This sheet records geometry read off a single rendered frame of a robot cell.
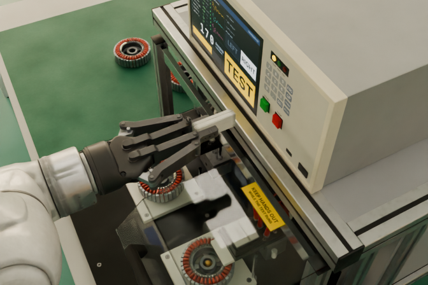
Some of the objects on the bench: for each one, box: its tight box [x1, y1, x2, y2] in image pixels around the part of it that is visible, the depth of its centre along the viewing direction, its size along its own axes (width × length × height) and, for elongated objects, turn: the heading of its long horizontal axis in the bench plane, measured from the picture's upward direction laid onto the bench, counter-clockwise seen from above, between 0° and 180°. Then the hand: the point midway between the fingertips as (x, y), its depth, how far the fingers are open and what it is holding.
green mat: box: [0, 0, 210, 158], centre depth 159 cm, size 94×61×1 cm, turn 118°
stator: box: [113, 38, 151, 68], centre depth 154 cm, size 11×11×4 cm
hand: (214, 125), depth 78 cm, fingers closed
